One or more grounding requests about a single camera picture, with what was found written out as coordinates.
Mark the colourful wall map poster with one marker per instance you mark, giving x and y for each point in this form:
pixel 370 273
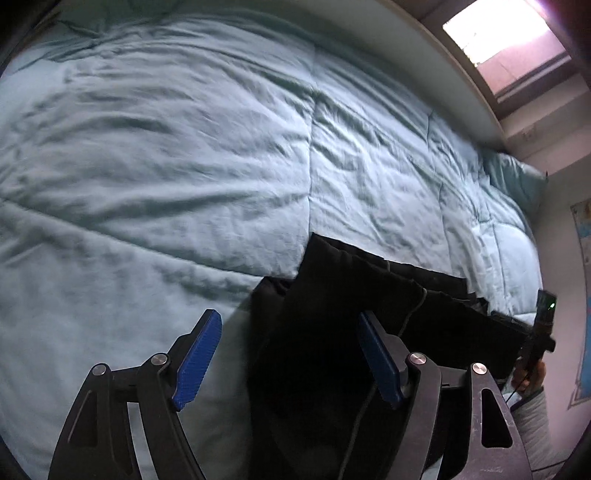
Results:
pixel 582 300

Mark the person's right forearm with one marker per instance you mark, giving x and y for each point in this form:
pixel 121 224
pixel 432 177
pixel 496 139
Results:
pixel 533 431

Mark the light blue quilt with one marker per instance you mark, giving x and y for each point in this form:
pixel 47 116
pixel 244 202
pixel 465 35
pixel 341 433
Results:
pixel 161 161

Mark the light blue pillow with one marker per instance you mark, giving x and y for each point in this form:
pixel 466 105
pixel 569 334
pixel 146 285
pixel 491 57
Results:
pixel 517 181

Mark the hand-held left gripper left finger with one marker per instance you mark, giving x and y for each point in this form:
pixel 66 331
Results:
pixel 198 360

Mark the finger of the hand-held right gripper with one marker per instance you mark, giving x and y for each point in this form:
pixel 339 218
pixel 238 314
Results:
pixel 508 318

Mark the window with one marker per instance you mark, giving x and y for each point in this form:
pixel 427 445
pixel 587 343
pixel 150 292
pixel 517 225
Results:
pixel 503 39

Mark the person's right hand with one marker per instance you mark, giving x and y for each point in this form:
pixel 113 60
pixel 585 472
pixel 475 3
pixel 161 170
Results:
pixel 538 376

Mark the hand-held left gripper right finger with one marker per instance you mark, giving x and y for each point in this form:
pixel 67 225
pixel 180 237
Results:
pixel 378 360

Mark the black hooded jacket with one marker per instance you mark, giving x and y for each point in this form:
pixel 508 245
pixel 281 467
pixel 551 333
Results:
pixel 323 323

